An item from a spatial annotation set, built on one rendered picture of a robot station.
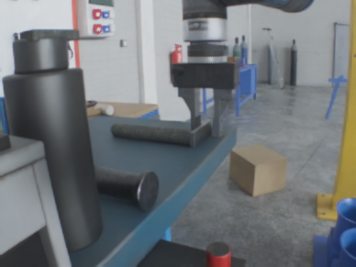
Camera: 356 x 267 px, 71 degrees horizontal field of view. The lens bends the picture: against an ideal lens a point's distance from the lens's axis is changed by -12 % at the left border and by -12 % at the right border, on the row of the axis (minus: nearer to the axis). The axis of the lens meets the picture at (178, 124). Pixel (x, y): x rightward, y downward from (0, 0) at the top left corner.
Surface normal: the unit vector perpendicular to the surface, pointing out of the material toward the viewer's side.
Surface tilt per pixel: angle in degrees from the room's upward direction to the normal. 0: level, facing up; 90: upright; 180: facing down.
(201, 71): 90
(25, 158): 90
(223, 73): 90
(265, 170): 90
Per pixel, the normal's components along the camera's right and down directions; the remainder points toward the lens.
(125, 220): -0.04, -0.96
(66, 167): 0.62, 0.18
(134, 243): 0.90, 0.08
